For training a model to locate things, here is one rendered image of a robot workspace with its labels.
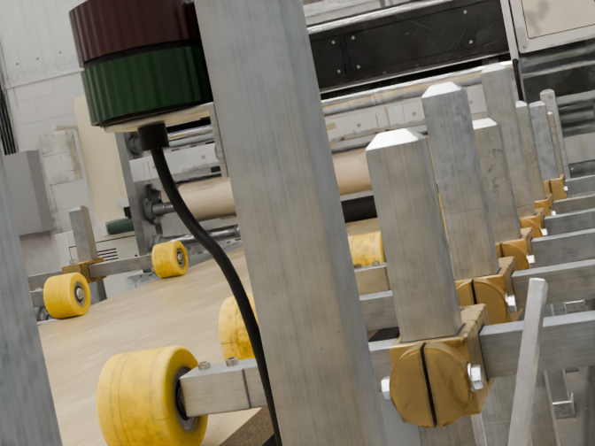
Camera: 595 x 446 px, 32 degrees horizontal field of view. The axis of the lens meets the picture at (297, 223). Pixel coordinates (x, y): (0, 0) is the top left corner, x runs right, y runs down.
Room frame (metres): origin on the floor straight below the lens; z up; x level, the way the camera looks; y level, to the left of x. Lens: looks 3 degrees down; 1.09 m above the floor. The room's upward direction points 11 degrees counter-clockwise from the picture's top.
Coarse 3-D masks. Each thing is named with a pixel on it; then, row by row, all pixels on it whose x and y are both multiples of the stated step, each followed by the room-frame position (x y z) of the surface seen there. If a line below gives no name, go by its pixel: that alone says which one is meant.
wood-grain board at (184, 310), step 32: (160, 288) 2.16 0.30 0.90; (192, 288) 2.02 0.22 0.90; (224, 288) 1.90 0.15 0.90; (64, 320) 1.90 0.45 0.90; (96, 320) 1.79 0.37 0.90; (128, 320) 1.70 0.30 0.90; (160, 320) 1.61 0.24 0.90; (192, 320) 1.54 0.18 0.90; (64, 352) 1.46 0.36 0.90; (96, 352) 1.40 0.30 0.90; (192, 352) 1.24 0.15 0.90; (64, 384) 1.19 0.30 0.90; (96, 384) 1.15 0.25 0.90; (64, 416) 1.00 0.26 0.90; (96, 416) 0.97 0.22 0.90; (224, 416) 0.87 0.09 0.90; (256, 416) 0.86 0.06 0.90
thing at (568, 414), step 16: (576, 304) 2.08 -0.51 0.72; (592, 304) 2.14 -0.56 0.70; (576, 368) 1.60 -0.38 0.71; (592, 368) 1.64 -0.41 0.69; (576, 384) 1.53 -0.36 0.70; (592, 384) 1.57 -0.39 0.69; (576, 400) 1.44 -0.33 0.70; (592, 400) 1.50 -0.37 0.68; (560, 416) 1.37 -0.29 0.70; (576, 416) 1.36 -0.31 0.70; (592, 416) 1.43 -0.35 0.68; (560, 432) 1.31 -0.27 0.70; (576, 432) 1.30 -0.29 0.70; (592, 432) 1.38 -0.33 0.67
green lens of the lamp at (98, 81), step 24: (192, 48) 0.42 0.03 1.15; (96, 72) 0.43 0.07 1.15; (120, 72) 0.42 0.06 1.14; (144, 72) 0.42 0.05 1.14; (168, 72) 0.42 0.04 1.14; (192, 72) 0.42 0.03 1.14; (96, 96) 0.43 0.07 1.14; (120, 96) 0.42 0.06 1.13; (144, 96) 0.42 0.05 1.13; (168, 96) 0.42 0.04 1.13; (192, 96) 0.42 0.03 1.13; (96, 120) 0.43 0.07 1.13
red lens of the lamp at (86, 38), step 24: (96, 0) 0.42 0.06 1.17; (120, 0) 0.42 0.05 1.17; (144, 0) 0.42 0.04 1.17; (168, 0) 0.42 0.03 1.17; (192, 0) 0.43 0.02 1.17; (72, 24) 0.44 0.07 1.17; (96, 24) 0.42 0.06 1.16; (120, 24) 0.42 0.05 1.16; (144, 24) 0.42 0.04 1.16; (168, 24) 0.42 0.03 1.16; (192, 24) 0.43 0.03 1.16; (96, 48) 0.42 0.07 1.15; (120, 48) 0.42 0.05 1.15
